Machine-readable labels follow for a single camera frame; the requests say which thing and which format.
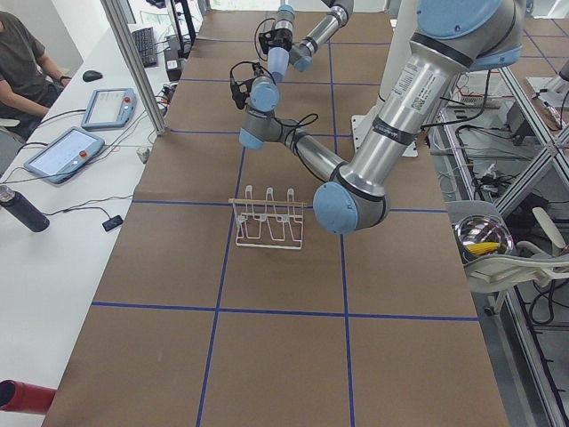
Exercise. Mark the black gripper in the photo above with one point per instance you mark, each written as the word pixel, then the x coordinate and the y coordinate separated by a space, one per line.
pixel 276 44

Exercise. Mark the light blue plastic cup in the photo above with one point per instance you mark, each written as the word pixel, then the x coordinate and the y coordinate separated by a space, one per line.
pixel 278 61

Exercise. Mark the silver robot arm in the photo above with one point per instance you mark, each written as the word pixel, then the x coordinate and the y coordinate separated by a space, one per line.
pixel 435 41
pixel 301 54

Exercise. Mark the black keyboard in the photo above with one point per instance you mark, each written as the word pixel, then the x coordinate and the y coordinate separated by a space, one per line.
pixel 144 41

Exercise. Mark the upper teach pendant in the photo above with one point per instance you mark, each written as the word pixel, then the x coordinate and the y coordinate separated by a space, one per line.
pixel 109 109

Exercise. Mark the teach pendant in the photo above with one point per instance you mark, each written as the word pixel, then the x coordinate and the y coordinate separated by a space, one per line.
pixel 64 156
pixel 109 109

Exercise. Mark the black computer mouse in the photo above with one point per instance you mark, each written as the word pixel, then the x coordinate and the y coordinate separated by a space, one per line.
pixel 91 75

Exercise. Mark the small black box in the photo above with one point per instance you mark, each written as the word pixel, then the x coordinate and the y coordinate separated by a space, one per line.
pixel 112 223

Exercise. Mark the lower teach pendant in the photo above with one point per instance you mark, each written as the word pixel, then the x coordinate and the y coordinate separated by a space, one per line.
pixel 64 156

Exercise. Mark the seated person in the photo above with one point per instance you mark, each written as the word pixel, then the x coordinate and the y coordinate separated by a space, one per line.
pixel 30 80

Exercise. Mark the white enamel pot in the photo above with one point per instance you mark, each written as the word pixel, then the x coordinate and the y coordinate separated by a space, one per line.
pixel 479 235

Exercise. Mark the black water bottle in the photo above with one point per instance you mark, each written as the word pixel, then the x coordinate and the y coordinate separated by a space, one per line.
pixel 23 210

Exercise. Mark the red cylinder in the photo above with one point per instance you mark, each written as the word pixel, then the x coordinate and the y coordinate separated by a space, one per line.
pixel 25 398

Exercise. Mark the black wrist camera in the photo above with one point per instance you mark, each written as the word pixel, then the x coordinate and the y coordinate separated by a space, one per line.
pixel 266 41
pixel 240 91

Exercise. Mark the aluminium frame post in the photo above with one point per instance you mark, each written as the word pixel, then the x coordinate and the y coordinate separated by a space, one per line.
pixel 123 36

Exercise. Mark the white wire cup holder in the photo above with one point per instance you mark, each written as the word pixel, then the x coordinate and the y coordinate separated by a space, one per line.
pixel 267 222

